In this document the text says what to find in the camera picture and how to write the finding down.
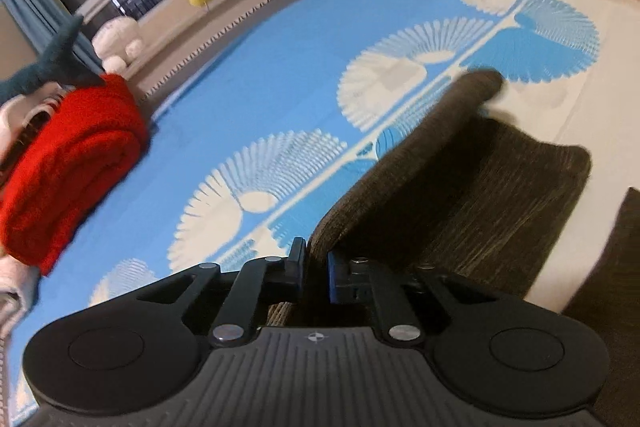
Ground white plush toy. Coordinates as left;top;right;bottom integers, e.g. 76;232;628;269
92;18;144;72

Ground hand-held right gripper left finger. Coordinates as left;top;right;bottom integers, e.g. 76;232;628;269
135;237;308;349

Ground blue fan-print bed sheet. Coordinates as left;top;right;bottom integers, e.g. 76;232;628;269
0;0;640;427

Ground white window sill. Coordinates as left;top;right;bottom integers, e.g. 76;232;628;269
75;0;346;80

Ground cream fluffy folded blanket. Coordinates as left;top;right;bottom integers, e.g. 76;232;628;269
0;252;42;344

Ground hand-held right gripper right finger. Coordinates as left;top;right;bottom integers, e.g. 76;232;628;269
327;251;502;348

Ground white folded bedding stack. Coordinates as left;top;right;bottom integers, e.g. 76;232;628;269
0;93;68;132

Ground red folded blanket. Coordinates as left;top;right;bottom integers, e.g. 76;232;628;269
0;74;151;278

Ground teal shark plush toy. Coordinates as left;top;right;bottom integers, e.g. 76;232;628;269
0;14;108;105

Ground dark olive corduroy pants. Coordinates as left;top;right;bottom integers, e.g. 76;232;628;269
267;69;640;427

